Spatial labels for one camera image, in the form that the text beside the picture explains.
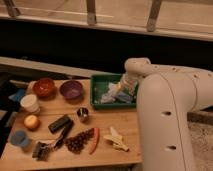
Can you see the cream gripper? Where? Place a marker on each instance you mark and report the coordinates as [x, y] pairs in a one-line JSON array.
[[127, 82]]

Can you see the light blue sponge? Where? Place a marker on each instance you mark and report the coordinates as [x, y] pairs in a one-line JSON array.
[[124, 97]]

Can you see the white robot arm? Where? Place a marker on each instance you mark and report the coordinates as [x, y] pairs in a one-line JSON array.
[[165, 95]]

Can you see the white cloth piece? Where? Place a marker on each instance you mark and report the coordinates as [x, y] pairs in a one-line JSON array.
[[109, 96]]

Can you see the green plastic tray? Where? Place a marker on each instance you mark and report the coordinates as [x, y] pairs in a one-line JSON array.
[[99, 86]]

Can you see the small metal cup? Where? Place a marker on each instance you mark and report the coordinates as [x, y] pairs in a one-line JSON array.
[[83, 114]]

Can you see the peeled banana toy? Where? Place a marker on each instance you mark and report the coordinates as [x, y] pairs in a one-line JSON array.
[[116, 139]]

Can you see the red chili pepper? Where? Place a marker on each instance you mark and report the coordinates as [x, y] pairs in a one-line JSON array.
[[95, 140]]

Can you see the purple bowl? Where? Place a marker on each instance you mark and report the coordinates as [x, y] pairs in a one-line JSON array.
[[71, 89]]

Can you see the black rectangular block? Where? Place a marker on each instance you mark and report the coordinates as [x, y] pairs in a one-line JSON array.
[[59, 123]]

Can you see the bunch of dark grapes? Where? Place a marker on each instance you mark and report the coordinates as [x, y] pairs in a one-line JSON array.
[[76, 144]]

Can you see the red bowl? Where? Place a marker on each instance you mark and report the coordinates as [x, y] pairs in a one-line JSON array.
[[44, 87]]

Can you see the white paper cup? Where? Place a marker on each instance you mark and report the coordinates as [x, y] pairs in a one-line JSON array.
[[30, 103]]

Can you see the yellow apple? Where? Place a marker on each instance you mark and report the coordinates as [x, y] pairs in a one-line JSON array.
[[31, 122]]

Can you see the blue object at table edge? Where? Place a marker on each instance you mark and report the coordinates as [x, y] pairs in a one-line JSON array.
[[18, 95]]

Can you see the blue plastic cup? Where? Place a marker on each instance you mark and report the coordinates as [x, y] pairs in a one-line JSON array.
[[20, 139]]

